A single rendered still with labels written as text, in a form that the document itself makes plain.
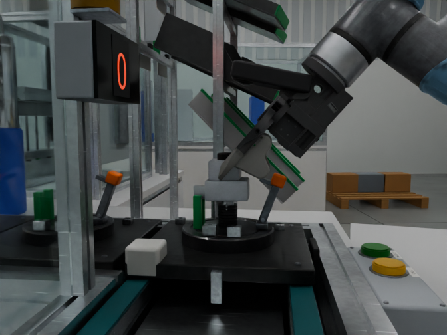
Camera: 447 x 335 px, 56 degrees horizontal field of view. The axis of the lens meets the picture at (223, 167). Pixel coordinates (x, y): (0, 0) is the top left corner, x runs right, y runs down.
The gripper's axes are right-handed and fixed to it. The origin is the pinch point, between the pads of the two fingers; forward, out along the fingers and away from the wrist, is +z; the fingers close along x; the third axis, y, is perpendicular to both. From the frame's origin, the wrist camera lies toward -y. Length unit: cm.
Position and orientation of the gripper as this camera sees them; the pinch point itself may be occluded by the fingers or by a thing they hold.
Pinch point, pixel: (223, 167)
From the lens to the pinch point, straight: 62.9
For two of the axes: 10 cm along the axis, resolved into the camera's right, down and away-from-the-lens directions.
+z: -6.5, 7.4, 1.6
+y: 7.5, 6.6, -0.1
